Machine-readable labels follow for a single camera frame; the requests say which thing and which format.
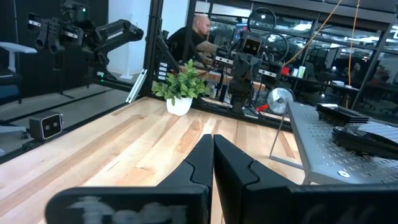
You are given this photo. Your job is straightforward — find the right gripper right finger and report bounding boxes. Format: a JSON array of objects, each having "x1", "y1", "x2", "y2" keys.
[{"x1": 213, "y1": 134, "x2": 398, "y2": 224}]

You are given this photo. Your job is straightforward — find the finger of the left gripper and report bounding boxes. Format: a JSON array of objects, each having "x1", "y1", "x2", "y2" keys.
[
  {"x1": 232, "y1": 53, "x2": 248, "y2": 82},
  {"x1": 246, "y1": 53, "x2": 262, "y2": 82}
]

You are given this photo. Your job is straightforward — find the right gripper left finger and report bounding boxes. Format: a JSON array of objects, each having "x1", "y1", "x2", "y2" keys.
[{"x1": 45, "y1": 134, "x2": 215, "y2": 224}]

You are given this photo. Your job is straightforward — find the black teardrop plate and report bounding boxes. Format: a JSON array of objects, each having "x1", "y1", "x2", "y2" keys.
[
  {"x1": 331, "y1": 130, "x2": 398, "y2": 155},
  {"x1": 334, "y1": 122, "x2": 398, "y2": 147}
]

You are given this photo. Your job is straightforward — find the wooden background desk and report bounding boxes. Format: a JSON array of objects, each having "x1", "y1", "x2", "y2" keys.
[{"x1": 186, "y1": 68, "x2": 268, "y2": 93}]

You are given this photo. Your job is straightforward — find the person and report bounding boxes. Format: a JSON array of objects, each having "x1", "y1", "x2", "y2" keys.
[{"x1": 167, "y1": 14, "x2": 219, "y2": 68}]

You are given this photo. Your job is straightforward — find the silver round disc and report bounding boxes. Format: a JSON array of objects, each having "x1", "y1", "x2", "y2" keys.
[{"x1": 266, "y1": 86, "x2": 296, "y2": 116}]

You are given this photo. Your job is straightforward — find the green plant in white pot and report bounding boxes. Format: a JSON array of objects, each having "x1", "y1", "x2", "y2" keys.
[{"x1": 151, "y1": 58, "x2": 211, "y2": 117}]

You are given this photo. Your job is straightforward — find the black control box with labels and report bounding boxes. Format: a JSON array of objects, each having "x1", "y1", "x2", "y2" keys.
[{"x1": 157, "y1": 60, "x2": 171, "y2": 83}]

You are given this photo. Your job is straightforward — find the grey perforated metal shelf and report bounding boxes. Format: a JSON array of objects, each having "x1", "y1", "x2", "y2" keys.
[{"x1": 269, "y1": 101, "x2": 398, "y2": 187}]

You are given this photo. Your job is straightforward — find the silver aluminium extrusion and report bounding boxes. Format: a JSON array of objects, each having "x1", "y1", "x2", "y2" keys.
[{"x1": 126, "y1": 68, "x2": 149, "y2": 104}]

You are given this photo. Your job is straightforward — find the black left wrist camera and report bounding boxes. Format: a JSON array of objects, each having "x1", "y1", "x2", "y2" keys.
[{"x1": 241, "y1": 36, "x2": 263, "y2": 58}]

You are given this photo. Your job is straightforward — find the black left wrist camera cable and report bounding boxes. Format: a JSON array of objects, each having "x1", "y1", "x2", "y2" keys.
[{"x1": 247, "y1": 6, "x2": 277, "y2": 40}]

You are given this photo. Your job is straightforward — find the orange hanging cable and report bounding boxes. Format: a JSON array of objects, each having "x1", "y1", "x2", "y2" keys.
[
  {"x1": 347, "y1": 0, "x2": 361, "y2": 87},
  {"x1": 283, "y1": 0, "x2": 343, "y2": 67}
]

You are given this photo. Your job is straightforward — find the black table-level camera box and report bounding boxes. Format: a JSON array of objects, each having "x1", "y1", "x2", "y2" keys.
[{"x1": 29, "y1": 111, "x2": 64, "y2": 142}]

